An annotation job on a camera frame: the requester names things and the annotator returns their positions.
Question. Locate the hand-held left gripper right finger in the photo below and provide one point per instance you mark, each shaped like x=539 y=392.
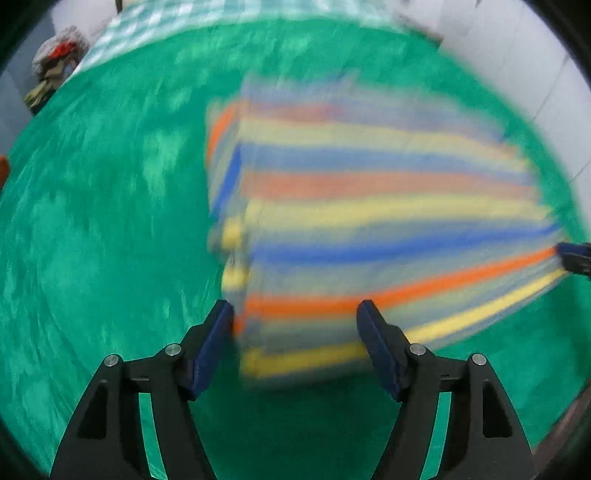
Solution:
x=381 y=350

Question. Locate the pile of clothes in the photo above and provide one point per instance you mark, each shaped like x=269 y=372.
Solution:
x=55 y=60

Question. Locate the green checked bedsheet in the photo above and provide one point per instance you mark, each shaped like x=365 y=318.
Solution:
x=194 y=18

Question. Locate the striped multicolour towel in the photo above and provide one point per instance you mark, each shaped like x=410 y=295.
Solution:
x=369 y=230

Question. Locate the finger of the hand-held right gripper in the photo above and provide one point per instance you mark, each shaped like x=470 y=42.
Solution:
x=576 y=258

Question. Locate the red cloth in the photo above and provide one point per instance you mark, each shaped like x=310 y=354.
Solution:
x=2 y=170

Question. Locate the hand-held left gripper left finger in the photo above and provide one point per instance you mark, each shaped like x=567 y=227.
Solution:
x=207 y=350

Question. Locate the green patterned blanket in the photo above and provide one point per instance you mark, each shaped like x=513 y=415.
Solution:
x=106 y=221

